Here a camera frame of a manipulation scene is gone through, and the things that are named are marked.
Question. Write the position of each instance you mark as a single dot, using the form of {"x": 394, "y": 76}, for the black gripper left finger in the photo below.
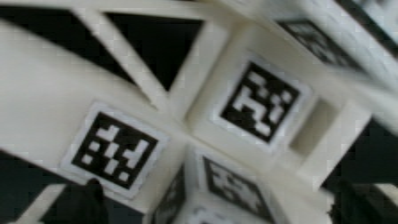
{"x": 69, "y": 204}

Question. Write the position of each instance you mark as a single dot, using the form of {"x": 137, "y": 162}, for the white chair back frame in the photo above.
{"x": 53, "y": 83}

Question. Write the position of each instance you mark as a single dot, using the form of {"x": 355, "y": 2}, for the white chair seat block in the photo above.
{"x": 275, "y": 114}

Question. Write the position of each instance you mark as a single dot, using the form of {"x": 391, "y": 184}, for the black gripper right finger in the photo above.
{"x": 362, "y": 205}

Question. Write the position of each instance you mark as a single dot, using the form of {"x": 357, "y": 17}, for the small white tagged cube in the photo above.
{"x": 332, "y": 29}
{"x": 213, "y": 196}

